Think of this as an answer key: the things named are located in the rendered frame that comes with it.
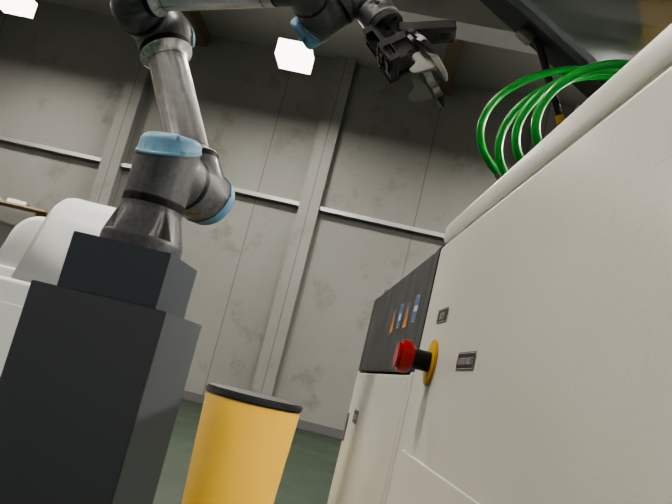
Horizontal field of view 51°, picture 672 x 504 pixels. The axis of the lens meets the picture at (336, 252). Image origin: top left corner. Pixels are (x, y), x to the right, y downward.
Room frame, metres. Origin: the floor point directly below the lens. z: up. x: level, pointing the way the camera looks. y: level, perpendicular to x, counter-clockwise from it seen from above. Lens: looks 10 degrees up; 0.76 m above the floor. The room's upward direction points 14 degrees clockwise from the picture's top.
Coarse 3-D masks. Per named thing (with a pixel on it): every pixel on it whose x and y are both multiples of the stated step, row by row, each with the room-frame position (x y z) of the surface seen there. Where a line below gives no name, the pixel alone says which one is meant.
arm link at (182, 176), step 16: (144, 144) 1.26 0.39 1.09; (160, 144) 1.24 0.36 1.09; (176, 144) 1.25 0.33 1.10; (192, 144) 1.27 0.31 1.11; (144, 160) 1.25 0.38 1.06; (160, 160) 1.24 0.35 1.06; (176, 160) 1.25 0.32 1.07; (192, 160) 1.28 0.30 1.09; (128, 176) 1.28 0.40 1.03; (144, 176) 1.25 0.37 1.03; (160, 176) 1.24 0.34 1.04; (176, 176) 1.26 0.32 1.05; (192, 176) 1.29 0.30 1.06; (208, 176) 1.35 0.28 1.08; (144, 192) 1.24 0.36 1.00; (160, 192) 1.25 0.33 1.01; (176, 192) 1.26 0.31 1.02; (192, 192) 1.32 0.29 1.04
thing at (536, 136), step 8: (592, 64) 0.98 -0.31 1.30; (600, 64) 0.98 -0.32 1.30; (608, 64) 0.98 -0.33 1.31; (616, 64) 0.98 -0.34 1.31; (624, 64) 0.98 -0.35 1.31; (576, 72) 0.98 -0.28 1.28; (584, 72) 0.98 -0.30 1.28; (592, 72) 0.98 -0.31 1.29; (560, 80) 0.98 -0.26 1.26; (568, 80) 0.98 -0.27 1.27; (552, 88) 0.97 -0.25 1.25; (560, 88) 0.98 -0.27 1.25; (544, 96) 0.98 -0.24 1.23; (552, 96) 0.98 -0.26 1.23; (544, 104) 0.97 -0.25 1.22; (536, 112) 0.98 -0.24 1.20; (536, 120) 0.97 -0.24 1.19; (536, 128) 0.97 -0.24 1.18; (536, 136) 0.97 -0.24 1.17; (536, 144) 0.98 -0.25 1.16
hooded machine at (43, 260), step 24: (48, 216) 2.78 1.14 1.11; (72, 216) 2.78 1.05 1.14; (96, 216) 2.80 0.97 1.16; (48, 240) 2.73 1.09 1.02; (24, 264) 2.69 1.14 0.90; (48, 264) 2.70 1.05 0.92; (0, 288) 2.62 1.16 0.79; (24, 288) 2.62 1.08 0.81; (0, 312) 2.61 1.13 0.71; (0, 336) 2.61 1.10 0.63; (0, 360) 2.61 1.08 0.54
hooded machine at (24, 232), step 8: (40, 216) 6.13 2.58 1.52; (24, 224) 6.08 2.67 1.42; (32, 224) 6.08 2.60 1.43; (40, 224) 6.08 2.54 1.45; (16, 232) 6.09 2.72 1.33; (24, 232) 6.08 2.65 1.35; (32, 232) 6.08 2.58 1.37; (8, 240) 6.09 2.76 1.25; (16, 240) 6.09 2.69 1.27; (24, 240) 6.08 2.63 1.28; (8, 248) 6.09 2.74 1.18; (16, 248) 6.08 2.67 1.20; (24, 248) 6.08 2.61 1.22; (0, 256) 6.09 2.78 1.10; (8, 256) 6.09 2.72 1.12; (16, 256) 6.08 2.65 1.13; (0, 264) 6.06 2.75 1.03; (8, 264) 6.09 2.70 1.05; (16, 264) 6.08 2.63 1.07; (0, 272) 6.04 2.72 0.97; (8, 272) 6.04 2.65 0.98
